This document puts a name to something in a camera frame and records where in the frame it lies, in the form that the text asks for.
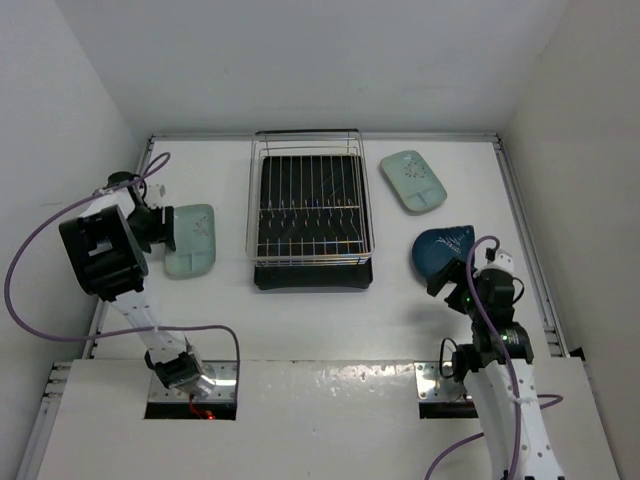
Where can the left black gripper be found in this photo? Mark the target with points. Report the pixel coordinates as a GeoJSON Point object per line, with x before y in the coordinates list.
{"type": "Point", "coordinates": [162, 233]}

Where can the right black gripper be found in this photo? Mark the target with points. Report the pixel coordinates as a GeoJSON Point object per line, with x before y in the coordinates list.
{"type": "Point", "coordinates": [435, 283]}

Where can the light green rectangular plate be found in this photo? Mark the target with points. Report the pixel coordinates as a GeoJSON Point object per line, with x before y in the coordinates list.
{"type": "Point", "coordinates": [195, 242]}

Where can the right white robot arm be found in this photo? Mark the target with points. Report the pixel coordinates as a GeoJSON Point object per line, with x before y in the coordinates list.
{"type": "Point", "coordinates": [497, 370]}

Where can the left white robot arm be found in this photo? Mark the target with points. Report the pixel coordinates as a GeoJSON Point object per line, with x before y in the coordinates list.
{"type": "Point", "coordinates": [107, 246]}

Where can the dark blue leaf plate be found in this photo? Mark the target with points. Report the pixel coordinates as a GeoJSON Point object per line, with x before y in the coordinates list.
{"type": "Point", "coordinates": [433, 249]}

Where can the light green plate with berries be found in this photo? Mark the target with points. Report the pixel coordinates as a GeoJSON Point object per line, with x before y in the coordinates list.
{"type": "Point", "coordinates": [414, 182]}

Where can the black drip tray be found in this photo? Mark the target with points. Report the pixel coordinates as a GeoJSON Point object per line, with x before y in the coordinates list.
{"type": "Point", "coordinates": [313, 275]}

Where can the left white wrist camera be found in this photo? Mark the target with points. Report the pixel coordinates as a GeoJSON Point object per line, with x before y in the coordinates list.
{"type": "Point", "coordinates": [153, 195]}

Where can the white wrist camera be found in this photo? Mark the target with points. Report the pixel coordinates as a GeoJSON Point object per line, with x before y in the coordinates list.
{"type": "Point", "coordinates": [153, 195]}
{"type": "Point", "coordinates": [502, 261]}

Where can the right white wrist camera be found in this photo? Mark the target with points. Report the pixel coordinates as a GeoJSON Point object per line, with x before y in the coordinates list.
{"type": "Point", "coordinates": [502, 261]}

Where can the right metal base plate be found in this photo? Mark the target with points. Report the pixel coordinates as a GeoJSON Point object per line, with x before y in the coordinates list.
{"type": "Point", "coordinates": [434, 385]}

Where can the metal base plate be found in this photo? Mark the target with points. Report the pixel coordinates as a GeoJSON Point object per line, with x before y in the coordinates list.
{"type": "Point", "coordinates": [434, 385]}
{"type": "Point", "coordinates": [220, 389]}

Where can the metal wire dish rack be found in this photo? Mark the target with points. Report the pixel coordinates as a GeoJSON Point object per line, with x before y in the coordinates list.
{"type": "Point", "coordinates": [301, 142]}

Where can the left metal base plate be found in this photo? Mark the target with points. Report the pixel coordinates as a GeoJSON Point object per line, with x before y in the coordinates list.
{"type": "Point", "coordinates": [220, 389]}

